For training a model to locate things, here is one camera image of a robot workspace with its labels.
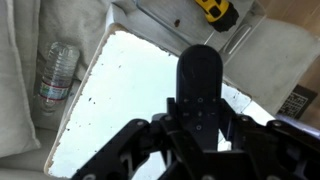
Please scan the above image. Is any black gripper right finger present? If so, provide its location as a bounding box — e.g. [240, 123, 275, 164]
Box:
[218, 98, 320, 180]

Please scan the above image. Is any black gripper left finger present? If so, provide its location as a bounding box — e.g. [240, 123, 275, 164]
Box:
[71, 97, 214, 180]

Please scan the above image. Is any small black remote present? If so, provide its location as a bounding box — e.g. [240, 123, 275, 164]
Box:
[175, 44, 224, 152]

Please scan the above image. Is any dark patterned mat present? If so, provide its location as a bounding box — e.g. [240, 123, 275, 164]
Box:
[277, 84, 318, 120]

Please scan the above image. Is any cream fabric sofa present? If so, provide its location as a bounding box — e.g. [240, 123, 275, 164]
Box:
[0, 0, 320, 180]

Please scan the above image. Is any clear plastic water bottle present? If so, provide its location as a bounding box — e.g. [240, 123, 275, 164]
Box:
[35, 41, 81, 117]

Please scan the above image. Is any clear plastic bin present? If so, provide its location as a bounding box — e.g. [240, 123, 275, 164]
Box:
[133, 0, 268, 65]

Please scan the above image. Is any yellow and black flashlight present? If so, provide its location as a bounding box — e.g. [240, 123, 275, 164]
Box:
[194, 0, 240, 34]

